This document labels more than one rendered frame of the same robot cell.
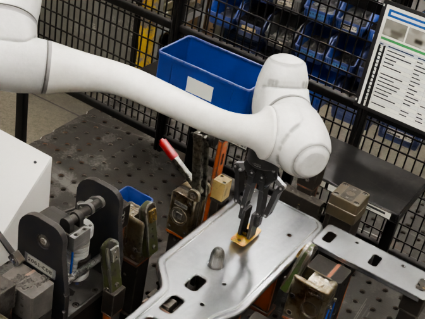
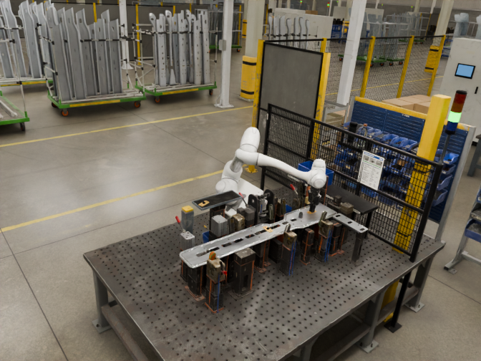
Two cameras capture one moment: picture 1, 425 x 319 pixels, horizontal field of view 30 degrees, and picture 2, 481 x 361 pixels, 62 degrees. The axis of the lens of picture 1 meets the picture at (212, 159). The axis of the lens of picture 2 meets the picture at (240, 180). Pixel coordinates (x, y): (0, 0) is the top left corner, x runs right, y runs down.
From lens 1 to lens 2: 1.63 m
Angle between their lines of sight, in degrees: 22
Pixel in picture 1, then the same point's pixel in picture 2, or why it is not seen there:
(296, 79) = (321, 165)
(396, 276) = (354, 226)
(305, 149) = (316, 180)
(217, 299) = (298, 223)
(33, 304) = (249, 215)
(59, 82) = (260, 162)
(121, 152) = (289, 198)
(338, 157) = (349, 197)
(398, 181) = (367, 205)
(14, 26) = (250, 149)
